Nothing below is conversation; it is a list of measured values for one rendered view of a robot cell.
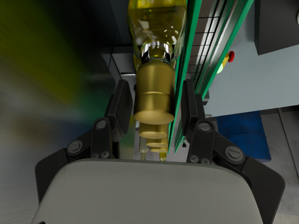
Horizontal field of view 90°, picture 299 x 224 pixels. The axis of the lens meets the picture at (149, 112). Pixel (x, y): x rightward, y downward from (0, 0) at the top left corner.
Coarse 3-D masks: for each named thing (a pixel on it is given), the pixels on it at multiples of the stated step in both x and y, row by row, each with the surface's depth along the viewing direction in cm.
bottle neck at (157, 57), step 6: (156, 42) 13; (144, 48) 14; (150, 48) 13; (156, 48) 13; (162, 48) 13; (168, 48) 14; (144, 54) 14; (150, 54) 13; (156, 54) 13; (162, 54) 13; (168, 54) 14; (144, 60) 13; (150, 60) 13; (156, 60) 13; (162, 60) 13; (168, 60) 13
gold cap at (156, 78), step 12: (144, 72) 12; (156, 72) 12; (168, 72) 12; (144, 84) 12; (156, 84) 11; (168, 84) 12; (144, 96) 11; (156, 96) 11; (168, 96) 11; (144, 108) 11; (156, 108) 11; (168, 108) 11; (144, 120) 13; (156, 120) 12; (168, 120) 12
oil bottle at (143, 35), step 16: (144, 0) 14; (160, 0) 14; (176, 0) 13; (128, 16) 14; (144, 16) 13; (160, 16) 13; (176, 16) 13; (144, 32) 13; (160, 32) 13; (176, 32) 13; (176, 48) 14
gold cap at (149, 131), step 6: (144, 126) 16; (150, 126) 16; (156, 126) 16; (162, 126) 16; (138, 132) 17; (144, 132) 16; (150, 132) 16; (156, 132) 16; (162, 132) 16; (150, 138) 19; (156, 138) 18
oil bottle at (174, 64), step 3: (135, 57) 19; (135, 60) 19; (138, 60) 19; (135, 63) 19; (138, 63) 19; (171, 63) 18; (174, 63) 18; (135, 66) 19; (138, 66) 19; (171, 66) 18; (174, 66) 19; (135, 69) 19; (174, 69) 19; (135, 72) 20
